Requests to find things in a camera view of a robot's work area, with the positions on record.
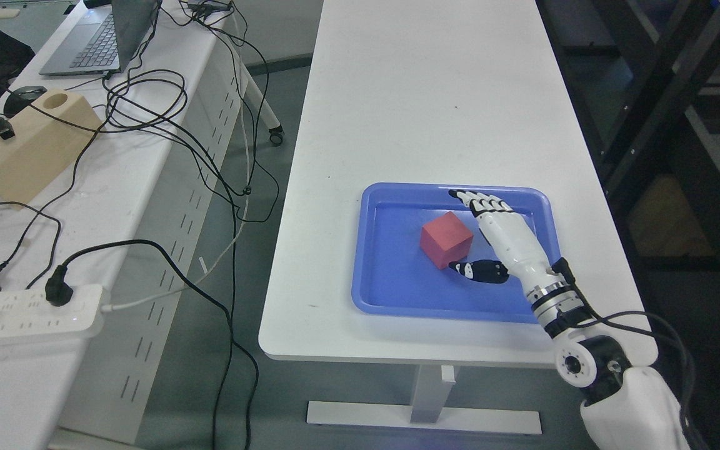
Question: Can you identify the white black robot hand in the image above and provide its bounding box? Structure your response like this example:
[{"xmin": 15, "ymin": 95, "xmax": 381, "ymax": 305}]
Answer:
[{"xmin": 449, "ymin": 190, "xmax": 567, "ymax": 301}]

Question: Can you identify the pink foam block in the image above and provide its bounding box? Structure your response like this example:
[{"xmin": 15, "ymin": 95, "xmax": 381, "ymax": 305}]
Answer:
[{"xmin": 419, "ymin": 212, "xmax": 473, "ymax": 270}]

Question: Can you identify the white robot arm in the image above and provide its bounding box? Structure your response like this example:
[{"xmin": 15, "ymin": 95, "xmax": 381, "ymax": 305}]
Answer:
[{"xmin": 526, "ymin": 281, "xmax": 692, "ymax": 449}]

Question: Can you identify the blue plastic tray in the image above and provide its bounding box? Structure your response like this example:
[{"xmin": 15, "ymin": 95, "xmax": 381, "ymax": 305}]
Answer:
[{"xmin": 351, "ymin": 182, "xmax": 536, "ymax": 324}]

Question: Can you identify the black metal shelf right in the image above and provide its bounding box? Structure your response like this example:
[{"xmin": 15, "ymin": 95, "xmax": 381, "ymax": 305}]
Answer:
[{"xmin": 537, "ymin": 1, "xmax": 720, "ymax": 329}]

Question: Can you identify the wooden block holder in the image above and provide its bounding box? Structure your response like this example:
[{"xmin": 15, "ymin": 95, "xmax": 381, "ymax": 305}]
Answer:
[{"xmin": 0, "ymin": 89, "xmax": 103, "ymax": 203}]

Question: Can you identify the white narrow table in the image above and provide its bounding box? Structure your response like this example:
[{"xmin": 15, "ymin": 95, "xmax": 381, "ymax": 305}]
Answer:
[{"xmin": 258, "ymin": 1, "xmax": 643, "ymax": 434}]

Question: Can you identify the white desk with panel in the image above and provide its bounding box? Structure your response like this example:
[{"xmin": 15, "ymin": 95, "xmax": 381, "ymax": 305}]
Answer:
[{"xmin": 0, "ymin": 0, "xmax": 286, "ymax": 450}]

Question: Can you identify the silver laptop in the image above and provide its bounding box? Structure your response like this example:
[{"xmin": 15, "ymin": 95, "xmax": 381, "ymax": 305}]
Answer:
[{"xmin": 39, "ymin": 1, "xmax": 162, "ymax": 76}]

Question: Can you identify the white power strip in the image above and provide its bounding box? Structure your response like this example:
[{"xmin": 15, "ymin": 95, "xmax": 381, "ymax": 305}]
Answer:
[{"xmin": 0, "ymin": 284, "xmax": 109, "ymax": 346}]

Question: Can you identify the black computer mouse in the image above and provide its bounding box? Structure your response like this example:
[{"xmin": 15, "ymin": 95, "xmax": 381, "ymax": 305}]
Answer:
[{"xmin": 2, "ymin": 86, "xmax": 48, "ymax": 119}]

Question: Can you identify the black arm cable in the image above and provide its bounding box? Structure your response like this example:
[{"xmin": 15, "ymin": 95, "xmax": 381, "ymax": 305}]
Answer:
[{"xmin": 551, "ymin": 256, "xmax": 711, "ymax": 450}]

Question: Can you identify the white charger cable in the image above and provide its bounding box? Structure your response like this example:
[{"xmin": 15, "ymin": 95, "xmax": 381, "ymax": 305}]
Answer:
[{"xmin": 101, "ymin": 100, "xmax": 254, "ymax": 313}]

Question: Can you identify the long black power cable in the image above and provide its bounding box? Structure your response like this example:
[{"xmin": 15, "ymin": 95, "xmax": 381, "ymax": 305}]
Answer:
[{"xmin": 45, "ymin": 239, "xmax": 261, "ymax": 450}]

